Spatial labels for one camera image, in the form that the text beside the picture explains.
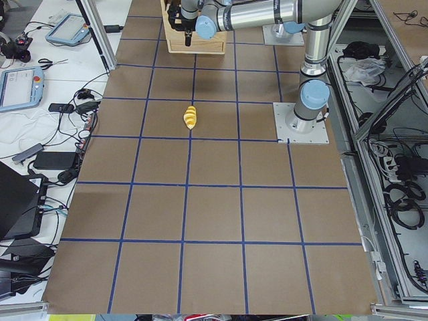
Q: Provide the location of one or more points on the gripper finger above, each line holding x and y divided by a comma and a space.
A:
188, 37

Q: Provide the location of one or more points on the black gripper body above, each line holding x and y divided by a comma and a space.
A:
188, 25

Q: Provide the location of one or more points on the wooden drawer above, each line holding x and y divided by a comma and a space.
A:
214, 46

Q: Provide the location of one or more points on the wooden drawer cabinet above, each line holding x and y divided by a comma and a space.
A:
190, 10

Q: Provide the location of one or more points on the toy croissant bread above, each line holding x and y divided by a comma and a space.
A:
190, 117

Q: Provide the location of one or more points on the upper teach pendant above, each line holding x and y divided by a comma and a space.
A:
70, 31

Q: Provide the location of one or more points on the teach pendant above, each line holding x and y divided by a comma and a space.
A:
21, 88
70, 31

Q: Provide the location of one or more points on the lower teach pendant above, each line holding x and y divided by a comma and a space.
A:
21, 88

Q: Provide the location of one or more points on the black power adapter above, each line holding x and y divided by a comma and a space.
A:
46, 160

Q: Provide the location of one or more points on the white crumpled cloth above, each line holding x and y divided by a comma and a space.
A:
367, 71

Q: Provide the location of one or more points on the black laptop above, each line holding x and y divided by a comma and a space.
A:
22, 197

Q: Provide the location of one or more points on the aluminium frame post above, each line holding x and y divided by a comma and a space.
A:
93, 20

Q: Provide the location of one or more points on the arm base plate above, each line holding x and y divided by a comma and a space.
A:
291, 40
292, 130

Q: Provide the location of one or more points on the black handled scissors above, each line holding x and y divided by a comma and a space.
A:
45, 63

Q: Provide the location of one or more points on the aluminium side frame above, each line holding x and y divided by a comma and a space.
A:
385, 154

